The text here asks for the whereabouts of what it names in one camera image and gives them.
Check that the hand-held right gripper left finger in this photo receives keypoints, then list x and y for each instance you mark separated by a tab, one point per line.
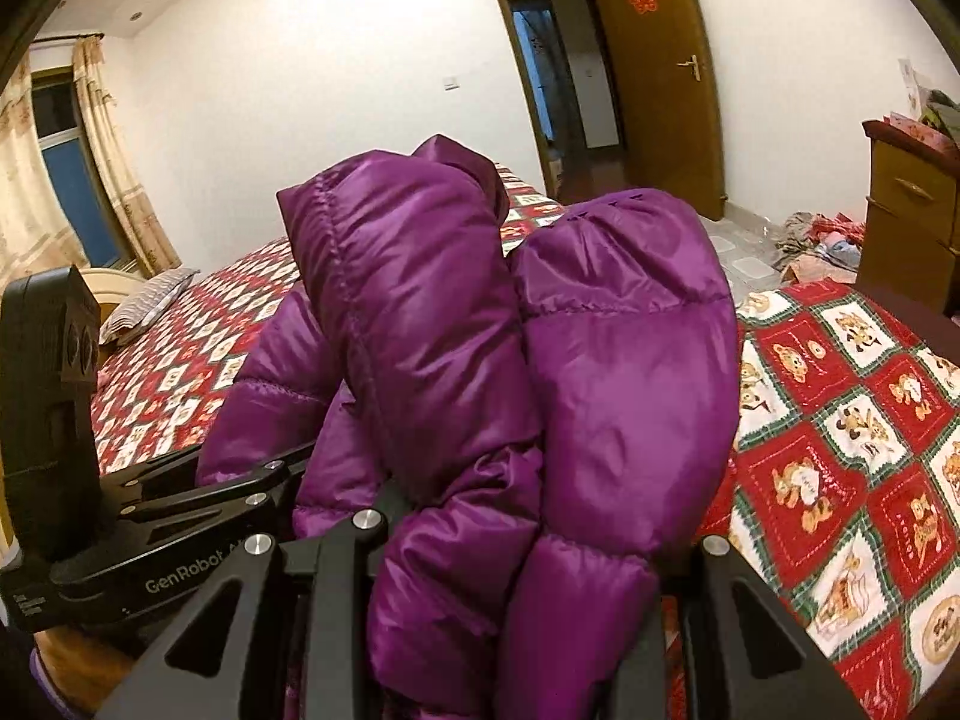
360	540

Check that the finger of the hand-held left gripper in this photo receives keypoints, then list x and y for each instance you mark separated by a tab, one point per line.
225	502
165	476

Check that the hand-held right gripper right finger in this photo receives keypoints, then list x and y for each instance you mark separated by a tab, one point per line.
720	577

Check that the purple down jacket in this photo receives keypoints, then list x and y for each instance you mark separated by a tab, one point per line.
600	390

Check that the person's left forearm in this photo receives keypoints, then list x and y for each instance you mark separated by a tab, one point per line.
51	682

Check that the pile of clothes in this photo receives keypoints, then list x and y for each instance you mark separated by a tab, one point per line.
817	240

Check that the beige bed headboard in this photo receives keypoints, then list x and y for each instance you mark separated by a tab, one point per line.
112	281

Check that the striped pillow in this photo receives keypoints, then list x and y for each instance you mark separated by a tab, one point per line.
142	300

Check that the window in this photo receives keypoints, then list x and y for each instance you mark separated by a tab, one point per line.
75	195

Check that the red checkered printed quilt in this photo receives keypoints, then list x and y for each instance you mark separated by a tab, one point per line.
825	405

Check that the beige floral curtain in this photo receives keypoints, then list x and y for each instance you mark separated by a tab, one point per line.
112	165
19	187

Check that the wooden drawer cabinet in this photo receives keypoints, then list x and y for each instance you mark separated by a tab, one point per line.
907	217

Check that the brown wooden door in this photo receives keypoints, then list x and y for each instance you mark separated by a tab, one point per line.
660	75

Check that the pile of colourful papers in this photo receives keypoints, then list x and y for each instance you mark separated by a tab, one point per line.
937	112

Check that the wooden door frame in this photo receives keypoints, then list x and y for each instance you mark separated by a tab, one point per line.
508	30

